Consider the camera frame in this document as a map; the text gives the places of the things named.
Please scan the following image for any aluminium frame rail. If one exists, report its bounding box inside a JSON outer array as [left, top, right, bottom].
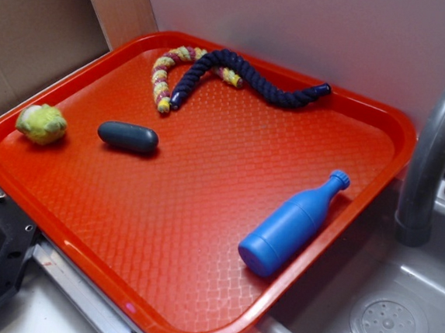
[[0, 125, 179, 333]]

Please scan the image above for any dark green plastic pickle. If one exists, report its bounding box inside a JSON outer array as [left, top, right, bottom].
[[97, 121, 159, 154]]

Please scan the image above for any yellow green plush toy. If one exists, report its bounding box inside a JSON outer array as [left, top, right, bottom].
[[15, 104, 68, 146]]

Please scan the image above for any grey toy sink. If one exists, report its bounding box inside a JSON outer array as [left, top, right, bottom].
[[259, 184, 445, 333]]

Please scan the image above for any navy blue rope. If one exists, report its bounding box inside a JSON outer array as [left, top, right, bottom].
[[169, 44, 335, 124]]

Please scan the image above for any brown cardboard panel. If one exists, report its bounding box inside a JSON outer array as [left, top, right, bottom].
[[0, 0, 158, 114]]

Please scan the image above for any blue plastic bottle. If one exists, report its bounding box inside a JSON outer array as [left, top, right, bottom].
[[238, 170, 350, 277]]

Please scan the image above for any red plastic tray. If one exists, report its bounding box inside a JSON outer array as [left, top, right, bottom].
[[0, 32, 416, 333]]

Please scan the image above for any grey toy faucet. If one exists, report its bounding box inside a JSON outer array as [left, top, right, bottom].
[[395, 90, 445, 247]]

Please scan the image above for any yellow pink braided rope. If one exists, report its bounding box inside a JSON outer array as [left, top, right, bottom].
[[147, 42, 247, 121]]

